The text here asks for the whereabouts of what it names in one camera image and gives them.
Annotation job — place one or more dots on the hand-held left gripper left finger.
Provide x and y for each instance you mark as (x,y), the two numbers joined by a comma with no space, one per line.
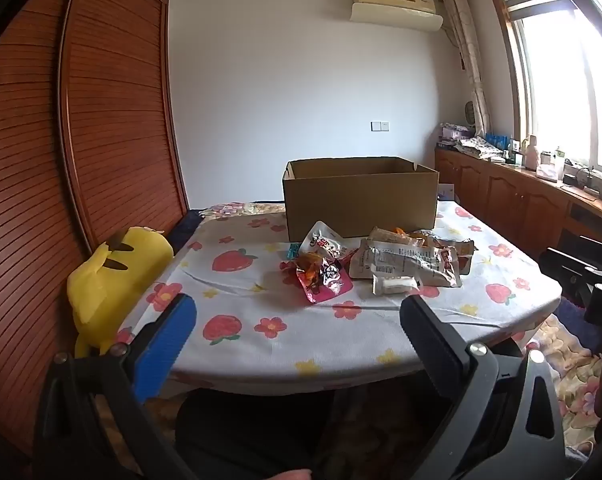
(163,355)

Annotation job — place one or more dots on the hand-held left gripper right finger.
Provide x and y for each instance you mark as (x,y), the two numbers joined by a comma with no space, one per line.
(433,345)

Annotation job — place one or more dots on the large silver snack packet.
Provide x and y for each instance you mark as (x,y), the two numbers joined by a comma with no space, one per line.
(411,262)

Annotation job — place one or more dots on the pink snack packet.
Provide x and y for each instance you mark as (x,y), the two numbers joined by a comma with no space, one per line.
(331,285)

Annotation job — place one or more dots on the white cartoon snack packet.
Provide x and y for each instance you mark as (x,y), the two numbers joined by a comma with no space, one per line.
(326,242)

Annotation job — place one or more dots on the cardboard box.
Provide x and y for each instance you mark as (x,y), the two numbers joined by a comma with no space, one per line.
(361,205)

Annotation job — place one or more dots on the person's left hand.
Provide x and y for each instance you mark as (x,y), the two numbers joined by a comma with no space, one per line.
(283,475)

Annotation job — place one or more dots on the small white snack packet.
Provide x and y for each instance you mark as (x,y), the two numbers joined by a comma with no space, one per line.
(393,285)

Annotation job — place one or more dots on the yellow plush toy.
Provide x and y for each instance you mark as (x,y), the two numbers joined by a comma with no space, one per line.
(111,285)

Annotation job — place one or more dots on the red brown snack packet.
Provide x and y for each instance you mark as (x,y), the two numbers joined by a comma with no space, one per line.
(458,255)

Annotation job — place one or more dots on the wooden cabinet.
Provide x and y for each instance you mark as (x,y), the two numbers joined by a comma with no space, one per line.
(506,200)

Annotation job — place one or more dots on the pink tissue pack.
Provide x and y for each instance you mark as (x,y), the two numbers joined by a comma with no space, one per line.
(547,173)

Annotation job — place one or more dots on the strawberry print tablecloth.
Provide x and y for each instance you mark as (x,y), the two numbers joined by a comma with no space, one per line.
(261,320)

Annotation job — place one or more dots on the green cap bottle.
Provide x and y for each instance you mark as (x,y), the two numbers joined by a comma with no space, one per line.
(560,162)

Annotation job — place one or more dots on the person's dark pants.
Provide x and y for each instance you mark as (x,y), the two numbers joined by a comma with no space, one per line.
(241,435)

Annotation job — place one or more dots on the pink bottle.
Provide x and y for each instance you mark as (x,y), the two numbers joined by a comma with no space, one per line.
(531,155)

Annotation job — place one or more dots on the row of blue bottles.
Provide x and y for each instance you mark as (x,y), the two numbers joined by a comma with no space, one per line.
(497,139)

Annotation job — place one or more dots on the white carton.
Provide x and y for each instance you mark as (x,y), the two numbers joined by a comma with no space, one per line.
(446,192)

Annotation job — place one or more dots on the folded printed cloth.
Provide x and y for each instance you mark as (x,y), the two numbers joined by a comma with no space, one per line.
(478,148)

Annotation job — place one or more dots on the teal snack packet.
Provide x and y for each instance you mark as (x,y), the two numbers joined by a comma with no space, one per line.
(294,251)

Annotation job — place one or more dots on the stack of small boxes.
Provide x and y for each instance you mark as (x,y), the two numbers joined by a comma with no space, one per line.
(453,135)

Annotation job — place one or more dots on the window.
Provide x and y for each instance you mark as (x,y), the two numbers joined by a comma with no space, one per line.
(556,85)

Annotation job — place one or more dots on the patterned curtain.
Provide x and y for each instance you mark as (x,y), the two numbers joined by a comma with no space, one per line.
(468,60)

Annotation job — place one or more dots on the wooden slatted wardrobe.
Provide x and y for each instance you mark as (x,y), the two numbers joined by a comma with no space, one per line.
(106,110)

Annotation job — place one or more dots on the white wall switch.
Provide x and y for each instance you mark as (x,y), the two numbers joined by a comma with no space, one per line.
(380,126)

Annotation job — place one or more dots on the wall air conditioner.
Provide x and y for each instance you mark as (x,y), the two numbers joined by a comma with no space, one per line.
(391,5)

